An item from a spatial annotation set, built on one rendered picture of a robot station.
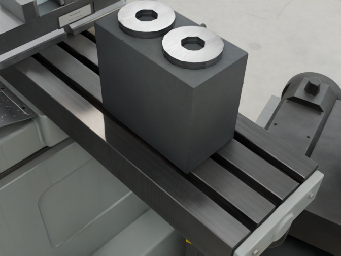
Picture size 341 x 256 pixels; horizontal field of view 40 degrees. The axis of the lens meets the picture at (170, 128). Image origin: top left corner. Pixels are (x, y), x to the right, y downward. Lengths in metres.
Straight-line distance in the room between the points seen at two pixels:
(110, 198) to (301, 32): 1.81
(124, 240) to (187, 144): 0.89
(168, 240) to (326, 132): 0.61
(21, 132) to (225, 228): 0.51
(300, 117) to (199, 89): 0.80
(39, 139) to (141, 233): 0.63
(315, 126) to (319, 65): 1.27
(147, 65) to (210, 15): 2.24
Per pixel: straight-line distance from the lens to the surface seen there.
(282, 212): 0.76
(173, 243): 1.60
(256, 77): 2.47
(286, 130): 1.37
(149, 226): 1.58
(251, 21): 2.90
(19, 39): 1.01
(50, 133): 1.03
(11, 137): 1.02
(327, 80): 1.57
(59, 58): 1.00
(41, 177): 1.13
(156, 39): 0.71
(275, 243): 1.27
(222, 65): 0.67
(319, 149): 1.38
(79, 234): 1.41
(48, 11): 1.02
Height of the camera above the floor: 1.53
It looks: 46 degrees down
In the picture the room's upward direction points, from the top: 2 degrees clockwise
